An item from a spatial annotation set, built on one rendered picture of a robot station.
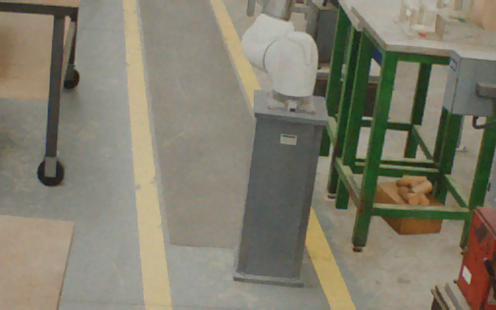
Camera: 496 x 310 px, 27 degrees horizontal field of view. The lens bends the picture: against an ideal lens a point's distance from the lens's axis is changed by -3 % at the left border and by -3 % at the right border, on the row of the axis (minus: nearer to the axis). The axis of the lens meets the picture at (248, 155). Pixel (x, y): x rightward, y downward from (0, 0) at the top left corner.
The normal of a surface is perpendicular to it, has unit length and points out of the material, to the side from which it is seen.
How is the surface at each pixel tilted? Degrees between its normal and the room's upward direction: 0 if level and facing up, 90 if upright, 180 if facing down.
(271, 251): 90
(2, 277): 0
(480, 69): 90
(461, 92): 90
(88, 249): 0
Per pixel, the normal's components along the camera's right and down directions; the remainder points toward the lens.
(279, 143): 0.00, 0.37
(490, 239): -0.99, -0.06
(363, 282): 0.12, -0.92
